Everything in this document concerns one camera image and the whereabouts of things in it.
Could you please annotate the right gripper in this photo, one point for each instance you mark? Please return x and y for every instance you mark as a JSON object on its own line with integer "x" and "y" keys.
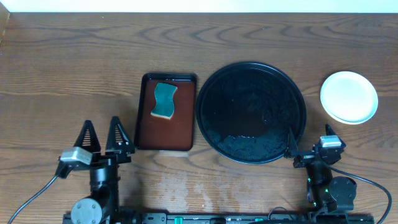
{"x": 303, "y": 158}

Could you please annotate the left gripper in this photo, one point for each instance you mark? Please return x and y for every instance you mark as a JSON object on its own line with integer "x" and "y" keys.
{"x": 104, "y": 156}

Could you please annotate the light green plate front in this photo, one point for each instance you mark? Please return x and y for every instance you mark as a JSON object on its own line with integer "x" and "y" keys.
{"x": 349, "y": 97}

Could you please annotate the green scouring sponge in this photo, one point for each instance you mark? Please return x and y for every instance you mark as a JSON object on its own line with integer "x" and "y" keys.
{"x": 164, "y": 101}

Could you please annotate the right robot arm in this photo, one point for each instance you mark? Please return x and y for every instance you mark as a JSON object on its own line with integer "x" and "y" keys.
{"x": 329, "y": 194}

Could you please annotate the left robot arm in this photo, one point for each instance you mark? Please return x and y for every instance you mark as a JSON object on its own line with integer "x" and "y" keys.
{"x": 102, "y": 204}

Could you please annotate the rectangular black brown tray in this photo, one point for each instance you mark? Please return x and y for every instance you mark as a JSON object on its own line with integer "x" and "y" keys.
{"x": 175, "y": 134}

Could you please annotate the round black tray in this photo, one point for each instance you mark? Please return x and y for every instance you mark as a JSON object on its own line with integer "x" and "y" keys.
{"x": 248, "y": 112}

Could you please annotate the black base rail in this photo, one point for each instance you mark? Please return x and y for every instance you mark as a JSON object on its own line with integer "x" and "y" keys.
{"x": 162, "y": 218}

